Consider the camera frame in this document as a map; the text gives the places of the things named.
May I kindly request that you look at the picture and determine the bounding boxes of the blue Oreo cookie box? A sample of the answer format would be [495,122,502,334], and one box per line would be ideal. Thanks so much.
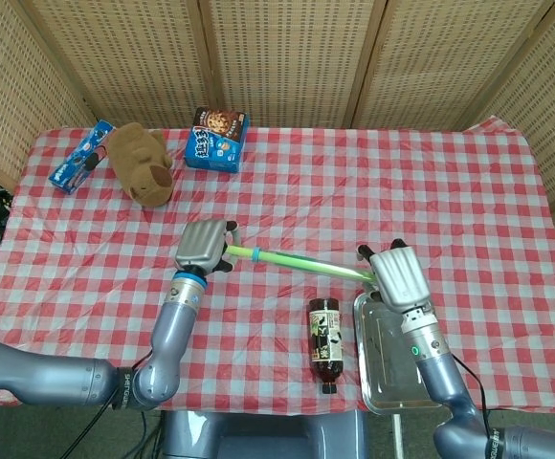
[48,119,117,195]

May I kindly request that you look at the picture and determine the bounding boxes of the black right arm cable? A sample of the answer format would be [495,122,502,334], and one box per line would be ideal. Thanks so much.
[449,352,493,434]

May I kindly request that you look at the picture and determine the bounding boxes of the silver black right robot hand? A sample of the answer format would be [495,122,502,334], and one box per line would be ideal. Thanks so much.
[356,239,433,315]

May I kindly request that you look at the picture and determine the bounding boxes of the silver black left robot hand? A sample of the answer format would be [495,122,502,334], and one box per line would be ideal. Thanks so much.
[174,219,240,278]

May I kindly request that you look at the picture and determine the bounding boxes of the blue chocolate chip cookie box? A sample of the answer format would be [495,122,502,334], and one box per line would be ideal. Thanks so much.
[183,106,251,174]

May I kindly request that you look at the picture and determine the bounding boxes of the grey-blue robot torso base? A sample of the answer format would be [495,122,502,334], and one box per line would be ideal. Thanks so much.
[160,409,369,459]

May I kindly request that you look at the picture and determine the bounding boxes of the brown capybara plush toy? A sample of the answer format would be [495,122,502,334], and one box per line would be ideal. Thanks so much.
[106,121,174,208]

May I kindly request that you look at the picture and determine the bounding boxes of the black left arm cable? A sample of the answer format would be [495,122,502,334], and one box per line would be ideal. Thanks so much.
[61,386,122,459]

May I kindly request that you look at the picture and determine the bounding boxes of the long green blue water syringe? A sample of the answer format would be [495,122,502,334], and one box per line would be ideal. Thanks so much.
[224,244,377,288]

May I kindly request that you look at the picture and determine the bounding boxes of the black cables under table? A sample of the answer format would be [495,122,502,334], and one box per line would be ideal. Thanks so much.
[128,408,165,459]

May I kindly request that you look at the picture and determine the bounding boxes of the red white checkered tablecloth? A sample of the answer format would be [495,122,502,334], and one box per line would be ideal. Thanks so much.
[0,114,555,416]

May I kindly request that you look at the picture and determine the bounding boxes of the stainless steel rectangular tray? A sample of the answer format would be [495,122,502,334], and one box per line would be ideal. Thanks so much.
[352,291,444,415]

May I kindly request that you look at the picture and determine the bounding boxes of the white table leg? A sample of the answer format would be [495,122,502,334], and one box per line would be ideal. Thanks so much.
[391,413,406,459]

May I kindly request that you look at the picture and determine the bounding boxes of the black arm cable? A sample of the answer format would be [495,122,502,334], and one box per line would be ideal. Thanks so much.
[61,386,122,459]
[449,352,493,434]

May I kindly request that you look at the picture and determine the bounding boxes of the brown drink bottle with label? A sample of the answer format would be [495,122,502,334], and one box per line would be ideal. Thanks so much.
[308,297,344,396]

